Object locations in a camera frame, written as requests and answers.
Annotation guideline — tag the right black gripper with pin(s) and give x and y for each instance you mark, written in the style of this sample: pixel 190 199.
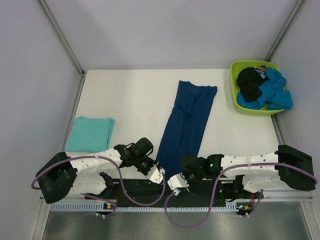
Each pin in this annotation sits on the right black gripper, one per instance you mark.
pixel 186 171

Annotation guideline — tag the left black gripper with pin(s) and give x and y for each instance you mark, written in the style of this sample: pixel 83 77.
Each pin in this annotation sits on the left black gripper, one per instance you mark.
pixel 152 162

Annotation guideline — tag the dark blue printed t-shirt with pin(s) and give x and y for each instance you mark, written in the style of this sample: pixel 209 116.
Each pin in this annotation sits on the dark blue printed t-shirt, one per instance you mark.
pixel 186 125

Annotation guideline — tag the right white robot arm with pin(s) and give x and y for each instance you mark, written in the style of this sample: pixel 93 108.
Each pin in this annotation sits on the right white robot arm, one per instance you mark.
pixel 286 166

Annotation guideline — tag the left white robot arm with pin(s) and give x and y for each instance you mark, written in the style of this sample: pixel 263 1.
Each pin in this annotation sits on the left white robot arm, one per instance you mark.
pixel 65 176

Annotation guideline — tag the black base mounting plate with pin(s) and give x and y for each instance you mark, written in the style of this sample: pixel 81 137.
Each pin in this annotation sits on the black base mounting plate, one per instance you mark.
pixel 197 195

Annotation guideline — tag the folded teal t-shirt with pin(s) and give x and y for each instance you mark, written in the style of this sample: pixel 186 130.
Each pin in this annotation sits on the folded teal t-shirt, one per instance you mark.
pixel 91 135

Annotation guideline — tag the lime green plastic basket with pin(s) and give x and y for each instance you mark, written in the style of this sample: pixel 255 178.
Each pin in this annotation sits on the lime green plastic basket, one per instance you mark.
pixel 235 68

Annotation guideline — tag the black t-shirt in basket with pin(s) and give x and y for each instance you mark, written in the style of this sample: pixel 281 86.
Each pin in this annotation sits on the black t-shirt in basket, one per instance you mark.
pixel 249 81

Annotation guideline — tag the bright blue t-shirt in basket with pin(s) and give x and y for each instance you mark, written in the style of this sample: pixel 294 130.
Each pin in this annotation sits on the bright blue t-shirt in basket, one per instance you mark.
pixel 273 90

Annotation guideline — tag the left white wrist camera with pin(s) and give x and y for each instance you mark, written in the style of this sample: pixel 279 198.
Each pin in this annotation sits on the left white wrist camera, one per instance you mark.
pixel 156 175

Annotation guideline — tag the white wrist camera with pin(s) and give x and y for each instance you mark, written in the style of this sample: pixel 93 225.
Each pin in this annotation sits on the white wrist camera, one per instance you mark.
pixel 178 183
pixel 156 175

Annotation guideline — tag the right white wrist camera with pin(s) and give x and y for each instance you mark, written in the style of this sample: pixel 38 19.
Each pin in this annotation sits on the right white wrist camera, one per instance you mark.
pixel 178 183

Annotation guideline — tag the aluminium extrusion rail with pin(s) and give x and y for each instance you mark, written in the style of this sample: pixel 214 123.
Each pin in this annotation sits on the aluminium extrusion rail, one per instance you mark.
pixel 286 196

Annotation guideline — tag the left aluminium frame post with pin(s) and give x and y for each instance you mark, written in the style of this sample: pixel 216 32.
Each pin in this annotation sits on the left aluminium frame post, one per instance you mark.
pixel 60 36

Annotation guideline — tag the aluminium frame post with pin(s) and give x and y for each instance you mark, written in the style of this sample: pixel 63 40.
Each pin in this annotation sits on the aluminium frame post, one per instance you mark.
pixel 60 36
pixel 294 13

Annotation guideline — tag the right aluminium frame post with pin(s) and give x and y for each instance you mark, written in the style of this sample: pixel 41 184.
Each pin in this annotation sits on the right aluminium frame post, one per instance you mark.
pixel 294 13

